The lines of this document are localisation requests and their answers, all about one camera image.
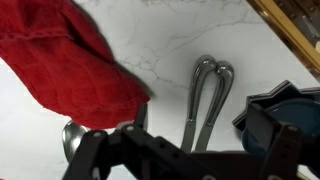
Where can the silver spoon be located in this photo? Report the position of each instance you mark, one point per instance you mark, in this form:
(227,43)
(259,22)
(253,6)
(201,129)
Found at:
(71,140)

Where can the red cloth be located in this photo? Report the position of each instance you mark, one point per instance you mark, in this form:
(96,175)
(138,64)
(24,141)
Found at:
(60,66)

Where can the silver table knife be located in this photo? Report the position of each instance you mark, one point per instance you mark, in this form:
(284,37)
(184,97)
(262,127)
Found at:
(217,100)
(194,100)

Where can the light wooden drawer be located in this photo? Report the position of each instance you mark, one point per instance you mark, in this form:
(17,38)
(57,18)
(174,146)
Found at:
(283,28)

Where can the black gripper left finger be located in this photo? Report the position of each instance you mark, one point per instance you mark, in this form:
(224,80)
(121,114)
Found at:
(100,156)

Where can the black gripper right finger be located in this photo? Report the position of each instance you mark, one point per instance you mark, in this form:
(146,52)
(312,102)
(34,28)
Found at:
(286,156)

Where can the small dark blue dish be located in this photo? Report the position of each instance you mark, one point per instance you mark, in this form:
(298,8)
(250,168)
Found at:
(293,110)

